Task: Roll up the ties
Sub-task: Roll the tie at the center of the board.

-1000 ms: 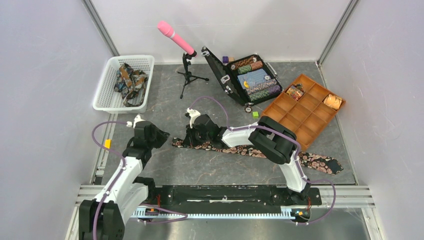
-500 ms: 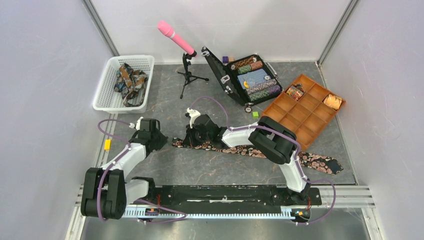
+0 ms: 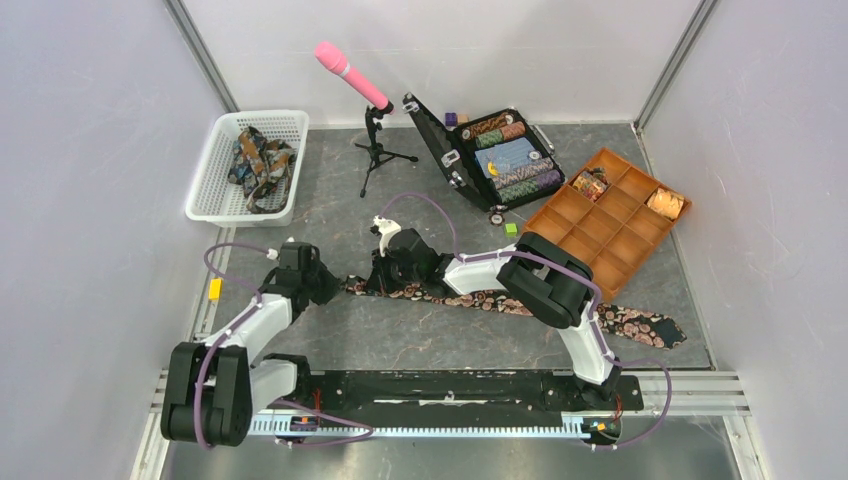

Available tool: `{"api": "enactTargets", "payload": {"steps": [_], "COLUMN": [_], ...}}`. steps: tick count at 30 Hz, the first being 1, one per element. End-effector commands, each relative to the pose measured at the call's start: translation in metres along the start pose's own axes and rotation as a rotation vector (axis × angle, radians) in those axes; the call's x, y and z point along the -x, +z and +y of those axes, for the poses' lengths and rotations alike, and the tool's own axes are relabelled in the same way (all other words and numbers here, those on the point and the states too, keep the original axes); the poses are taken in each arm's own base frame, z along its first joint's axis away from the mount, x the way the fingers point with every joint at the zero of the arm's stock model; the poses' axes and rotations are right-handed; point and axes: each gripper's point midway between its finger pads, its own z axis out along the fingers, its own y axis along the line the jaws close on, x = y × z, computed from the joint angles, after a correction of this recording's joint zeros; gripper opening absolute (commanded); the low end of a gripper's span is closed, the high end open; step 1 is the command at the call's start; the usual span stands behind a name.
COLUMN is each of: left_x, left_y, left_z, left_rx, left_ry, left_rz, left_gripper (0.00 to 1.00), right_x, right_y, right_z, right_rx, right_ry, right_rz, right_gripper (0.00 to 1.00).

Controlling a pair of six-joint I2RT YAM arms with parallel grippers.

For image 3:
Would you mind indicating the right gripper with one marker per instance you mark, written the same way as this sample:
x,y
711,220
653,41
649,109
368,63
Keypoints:
x,y
378,281

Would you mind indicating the rolled dark patterned tie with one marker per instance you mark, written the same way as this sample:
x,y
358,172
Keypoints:
x,y
591,183

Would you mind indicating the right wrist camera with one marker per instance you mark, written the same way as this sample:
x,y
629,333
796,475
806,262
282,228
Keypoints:
x,y
385,229

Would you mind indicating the black tripod stand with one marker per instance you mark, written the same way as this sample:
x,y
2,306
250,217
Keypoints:
x,y
378,155

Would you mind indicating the dark blue patterned tie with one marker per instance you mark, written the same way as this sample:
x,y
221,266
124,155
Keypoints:
x,y
264,169

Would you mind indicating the loose poker chip stack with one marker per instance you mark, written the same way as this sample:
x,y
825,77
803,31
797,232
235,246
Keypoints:
x,y
497,215

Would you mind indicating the black poker chip case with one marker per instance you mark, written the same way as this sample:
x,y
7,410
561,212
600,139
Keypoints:
x,y
498,162

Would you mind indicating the black floral tie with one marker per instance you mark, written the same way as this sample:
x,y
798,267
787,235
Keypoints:
x,y
653,329

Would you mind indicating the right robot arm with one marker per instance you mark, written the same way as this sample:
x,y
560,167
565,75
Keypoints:
x,y
551,284

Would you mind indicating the green cube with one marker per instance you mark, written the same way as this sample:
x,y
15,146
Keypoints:
x,y
510,230

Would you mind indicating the pink microphone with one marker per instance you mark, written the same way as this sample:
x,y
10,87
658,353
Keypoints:
x,y
333,60

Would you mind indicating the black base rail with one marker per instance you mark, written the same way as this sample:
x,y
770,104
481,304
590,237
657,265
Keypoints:
x,y
461,398

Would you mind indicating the orange compartment tray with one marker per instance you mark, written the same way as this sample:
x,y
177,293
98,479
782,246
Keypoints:
x,y
615,235

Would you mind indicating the yellow block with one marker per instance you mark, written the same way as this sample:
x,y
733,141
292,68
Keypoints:
x,y
214,289

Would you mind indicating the white plastic basket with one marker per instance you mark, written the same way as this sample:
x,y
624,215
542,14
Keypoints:
x,y
214,199

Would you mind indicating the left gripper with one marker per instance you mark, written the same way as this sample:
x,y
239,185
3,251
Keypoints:
x,y
332,283

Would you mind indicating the rolled tan patterned tie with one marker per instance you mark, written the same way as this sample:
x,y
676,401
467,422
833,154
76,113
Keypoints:
x,y
666,203

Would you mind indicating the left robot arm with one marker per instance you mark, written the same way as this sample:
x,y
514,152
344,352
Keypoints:
x,y
215,387

